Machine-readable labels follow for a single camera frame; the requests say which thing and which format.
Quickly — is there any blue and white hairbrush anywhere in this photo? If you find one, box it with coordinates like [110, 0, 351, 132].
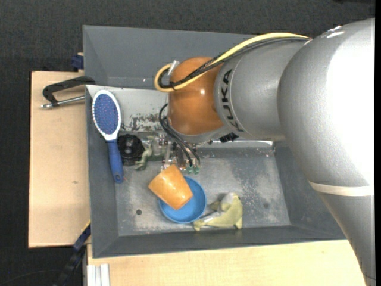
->
[91, 89, 125, 185]

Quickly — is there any yellow-green plush toy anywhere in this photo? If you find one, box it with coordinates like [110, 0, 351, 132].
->
[193, 192, 243, 232]

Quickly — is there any black round object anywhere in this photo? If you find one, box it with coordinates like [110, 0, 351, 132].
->
[116, 133, 145, 167]

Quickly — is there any black cylinder on white bracket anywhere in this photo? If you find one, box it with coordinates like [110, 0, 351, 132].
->
[209, 132, 240, 145]

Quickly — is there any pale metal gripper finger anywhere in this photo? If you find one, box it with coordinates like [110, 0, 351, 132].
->
[173, 147, 185, 172]
[160, 134, 173, 173]

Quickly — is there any grey metal bin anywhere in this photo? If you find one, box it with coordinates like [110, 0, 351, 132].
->
[82, 24, 348, 259]

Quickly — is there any blue plastic plate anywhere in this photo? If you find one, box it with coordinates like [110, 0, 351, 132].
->
[157, 176, 207, 224]

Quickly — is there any orange plastic cup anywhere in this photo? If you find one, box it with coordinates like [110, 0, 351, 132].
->
[148, 163, 194, 211]

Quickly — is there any pale wood flat board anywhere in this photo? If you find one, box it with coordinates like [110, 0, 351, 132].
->
[28, 70, 92, 249]

